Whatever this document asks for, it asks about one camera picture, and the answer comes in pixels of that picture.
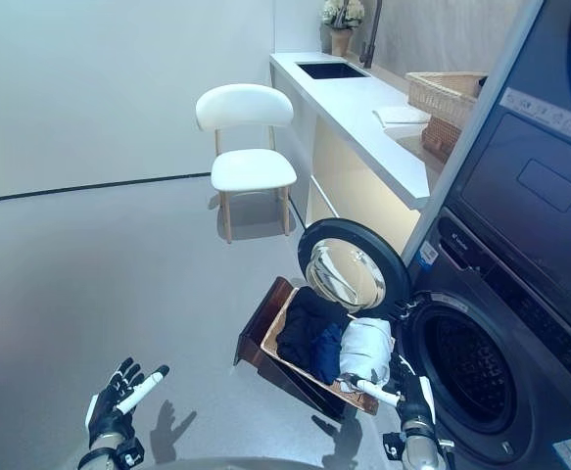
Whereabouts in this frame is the black garment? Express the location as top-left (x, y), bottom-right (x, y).
top-left (275, 286), bottom-right (351, 364)

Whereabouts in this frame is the white wooden chair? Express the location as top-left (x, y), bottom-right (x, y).
top-left (195, 83), bottom-right (298, 245)

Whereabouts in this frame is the dark metal faucet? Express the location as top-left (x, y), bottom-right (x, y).
top-left (358, 0), bottom-right (384, 70)

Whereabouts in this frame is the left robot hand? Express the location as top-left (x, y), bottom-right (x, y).
top-left (85, 357), bottom-right (171, 437)

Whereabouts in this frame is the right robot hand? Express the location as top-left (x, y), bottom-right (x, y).
top-left (339, 355), bottom-right (436, 428)

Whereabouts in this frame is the white flower pot plant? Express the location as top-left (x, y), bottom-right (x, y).
top-left (320, 0), bottom-right (365, 57)

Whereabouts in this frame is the folded white towel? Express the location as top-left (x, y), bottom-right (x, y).
top-left (372, 105), bottom-right (431, 129)

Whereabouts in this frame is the navy blue garment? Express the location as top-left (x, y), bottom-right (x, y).
top-left (310, 326), bottom-right (346, 386)

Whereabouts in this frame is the dark blue stacked dryer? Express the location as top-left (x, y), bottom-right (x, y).
top-left (400, 0), bottom-right (571, 314)

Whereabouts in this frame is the brown wicker laundry basket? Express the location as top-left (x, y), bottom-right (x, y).
top-left (233, 276), bottom-right (397, 423)

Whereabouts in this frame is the black sink basin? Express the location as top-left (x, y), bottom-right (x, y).
top-left (296, 62), bottom-right (371, 80)

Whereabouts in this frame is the round washing machine door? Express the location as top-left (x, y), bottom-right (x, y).
top-left (296, 217), bottom-right (412, 321)

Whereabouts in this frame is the light wicker basket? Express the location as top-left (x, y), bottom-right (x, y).
top-left (404, 70), bottom-right (489, 129)

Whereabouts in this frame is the white garment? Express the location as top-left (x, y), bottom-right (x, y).
top-left (337, 316), bottom-right (395, 388)

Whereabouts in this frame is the dark blue washing machine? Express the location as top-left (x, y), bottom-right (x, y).
top-left (396, 207), bottom-right (571, 470)

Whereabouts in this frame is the white counter cabinet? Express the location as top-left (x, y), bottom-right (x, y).
top-left (268, 51), bottom-right (467, 256)

